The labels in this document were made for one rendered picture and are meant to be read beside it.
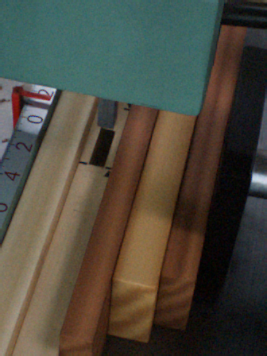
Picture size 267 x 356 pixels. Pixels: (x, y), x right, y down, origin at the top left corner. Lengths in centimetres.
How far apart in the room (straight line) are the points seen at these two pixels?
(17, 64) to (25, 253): 9
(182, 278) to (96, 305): 5
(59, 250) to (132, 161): 6
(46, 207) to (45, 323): 6
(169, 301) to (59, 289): 6
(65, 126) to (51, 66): 7
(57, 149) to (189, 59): 11
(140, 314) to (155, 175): 7
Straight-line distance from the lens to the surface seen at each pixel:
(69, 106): 46
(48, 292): 40
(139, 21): 36
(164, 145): 44
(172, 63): 37
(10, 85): 69
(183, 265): 41
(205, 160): 45
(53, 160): 44
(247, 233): 48
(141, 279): 39
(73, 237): 42
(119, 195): 42
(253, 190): 43
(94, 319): 38
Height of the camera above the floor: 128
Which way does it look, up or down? 50 degrees down
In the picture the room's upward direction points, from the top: 5 degrees clockwise
